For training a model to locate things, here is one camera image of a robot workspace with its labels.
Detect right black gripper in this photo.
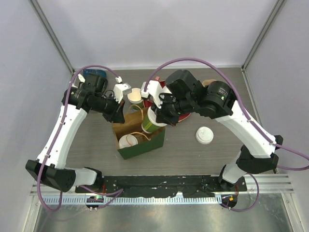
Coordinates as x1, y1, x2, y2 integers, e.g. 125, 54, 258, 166
151, 92, 196, 127

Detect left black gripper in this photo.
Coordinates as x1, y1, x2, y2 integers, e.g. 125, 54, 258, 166
91, 93, 126, 123

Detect green paper cup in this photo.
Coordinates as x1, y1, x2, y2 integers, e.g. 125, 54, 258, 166
141, 116, 166, 134

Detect green paper cups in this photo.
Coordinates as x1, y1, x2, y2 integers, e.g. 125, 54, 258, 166
127, 88, 143, 104

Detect green brown paper bag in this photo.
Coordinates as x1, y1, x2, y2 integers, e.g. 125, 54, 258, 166
112, 107, 165, 160

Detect white plastic cup lid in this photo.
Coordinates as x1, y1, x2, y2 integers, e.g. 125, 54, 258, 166
147, 107, 156, 124

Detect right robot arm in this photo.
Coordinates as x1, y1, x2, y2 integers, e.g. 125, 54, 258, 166
152, 70, 283, 191

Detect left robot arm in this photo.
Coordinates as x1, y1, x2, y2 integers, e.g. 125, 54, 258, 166
26, 73, 131, 193

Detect red round tray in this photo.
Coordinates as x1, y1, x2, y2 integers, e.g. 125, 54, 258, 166
143, 80, 191, 122

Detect blue cloth pouch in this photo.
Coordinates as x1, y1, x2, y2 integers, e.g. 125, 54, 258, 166
83, 69, 108, 85

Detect white plastic cutlery bundle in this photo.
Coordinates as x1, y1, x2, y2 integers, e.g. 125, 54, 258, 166
78, 74, 85, 83

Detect brown cardboard cup carrier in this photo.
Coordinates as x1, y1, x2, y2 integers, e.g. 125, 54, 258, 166
202, 79, 216, 87

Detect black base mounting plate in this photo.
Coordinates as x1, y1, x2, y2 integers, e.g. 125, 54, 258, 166
75, 175, 247, 198

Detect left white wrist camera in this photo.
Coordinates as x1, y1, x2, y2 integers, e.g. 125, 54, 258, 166
113, 76, 131, 103

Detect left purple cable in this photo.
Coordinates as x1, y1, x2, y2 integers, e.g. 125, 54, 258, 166
37, 64, 124, 212

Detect purple cable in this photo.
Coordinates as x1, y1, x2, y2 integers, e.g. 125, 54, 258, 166
143, 58, 309, 212
37, 64, 124, 212

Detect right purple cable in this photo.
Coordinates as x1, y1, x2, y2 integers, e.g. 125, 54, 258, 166
143, 58, 309, 212

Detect white slotted cable duct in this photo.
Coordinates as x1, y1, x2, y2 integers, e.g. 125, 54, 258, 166
41, 195, 222, 205

